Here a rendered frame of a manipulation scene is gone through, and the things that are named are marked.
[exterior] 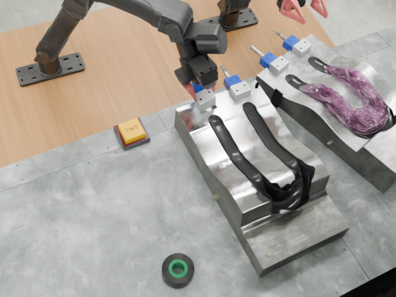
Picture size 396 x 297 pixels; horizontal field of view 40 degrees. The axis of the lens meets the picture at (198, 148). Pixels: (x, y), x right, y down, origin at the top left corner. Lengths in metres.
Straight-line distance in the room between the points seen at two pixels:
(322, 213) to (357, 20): 1.89
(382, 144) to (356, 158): 0.08
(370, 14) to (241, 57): 1.58
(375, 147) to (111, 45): 0.86
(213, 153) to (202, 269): 0.31
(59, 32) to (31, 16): 1.51
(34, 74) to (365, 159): 1.00
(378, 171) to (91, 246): 0.79
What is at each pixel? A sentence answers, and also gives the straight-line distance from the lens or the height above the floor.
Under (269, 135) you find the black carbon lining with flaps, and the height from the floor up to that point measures 0.88.
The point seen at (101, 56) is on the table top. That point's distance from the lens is 1.78.
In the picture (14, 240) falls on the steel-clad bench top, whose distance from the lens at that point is 1.49.
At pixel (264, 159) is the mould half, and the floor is 0.90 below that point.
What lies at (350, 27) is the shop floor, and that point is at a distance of 3.17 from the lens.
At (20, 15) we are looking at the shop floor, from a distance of 3.08.
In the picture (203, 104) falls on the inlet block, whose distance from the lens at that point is 1.49.
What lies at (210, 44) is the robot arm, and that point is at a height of 1.14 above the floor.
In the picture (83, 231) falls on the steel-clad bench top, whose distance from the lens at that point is 1.47.
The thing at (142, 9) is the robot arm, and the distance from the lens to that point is 1.35.
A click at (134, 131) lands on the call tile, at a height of 0.84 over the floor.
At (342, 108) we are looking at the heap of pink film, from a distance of 1.60.
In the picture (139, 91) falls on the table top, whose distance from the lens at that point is 1.69.
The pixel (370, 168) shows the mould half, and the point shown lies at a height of 0.86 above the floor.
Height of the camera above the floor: 2.14
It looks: 58 degrees down
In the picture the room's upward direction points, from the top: 8 degrees clockwise
